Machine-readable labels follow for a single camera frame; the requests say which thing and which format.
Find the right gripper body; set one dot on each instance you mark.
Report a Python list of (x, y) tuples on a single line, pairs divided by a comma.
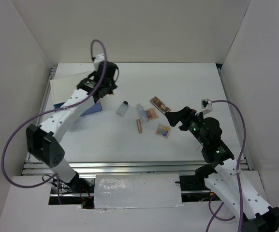
[(192, 122)]

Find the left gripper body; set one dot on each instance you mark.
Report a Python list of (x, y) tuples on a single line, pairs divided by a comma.
[(111, 86)]

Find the rose gold lipstick tube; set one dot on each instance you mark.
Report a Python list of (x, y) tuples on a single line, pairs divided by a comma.
[(139, 126)]

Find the white drawer cabinet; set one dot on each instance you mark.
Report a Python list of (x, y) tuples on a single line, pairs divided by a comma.
[(62, 88)]

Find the light blue drawer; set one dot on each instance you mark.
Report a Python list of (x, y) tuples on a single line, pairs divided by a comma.
[(58, 105)]

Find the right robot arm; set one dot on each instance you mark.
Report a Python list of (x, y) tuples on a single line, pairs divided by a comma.
[(223, 176)]

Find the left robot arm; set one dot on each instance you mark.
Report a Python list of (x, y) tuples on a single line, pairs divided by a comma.
[(43, 141)]

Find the colorful eyeshadow palette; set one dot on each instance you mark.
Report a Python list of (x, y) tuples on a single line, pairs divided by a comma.
[(163, 130)]

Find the four pan eyeshadow palette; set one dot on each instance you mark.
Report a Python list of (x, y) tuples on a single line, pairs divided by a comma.
[(151, 114)]

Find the long brown eyeshadow palette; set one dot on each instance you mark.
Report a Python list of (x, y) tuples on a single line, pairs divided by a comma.
[(161, 106)]

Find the clear bottle blue label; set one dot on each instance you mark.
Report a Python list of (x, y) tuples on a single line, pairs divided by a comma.
[(142, 113)]

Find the dark blue drawer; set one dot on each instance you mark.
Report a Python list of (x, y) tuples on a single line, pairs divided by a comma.
[(97, 107)]

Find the small clear bottle black cap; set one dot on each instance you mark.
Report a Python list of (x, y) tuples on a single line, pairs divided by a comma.
[(122, 109)]

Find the white foam board cover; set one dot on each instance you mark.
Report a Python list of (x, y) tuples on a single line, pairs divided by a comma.
[(137, 191)]

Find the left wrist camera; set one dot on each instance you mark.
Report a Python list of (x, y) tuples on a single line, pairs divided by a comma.
[(97, 60)]

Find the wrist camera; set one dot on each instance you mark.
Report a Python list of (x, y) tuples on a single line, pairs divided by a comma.
[(206, 107), (97, 60)]

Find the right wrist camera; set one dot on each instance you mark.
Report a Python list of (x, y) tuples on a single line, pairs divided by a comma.
[(206, 107)]

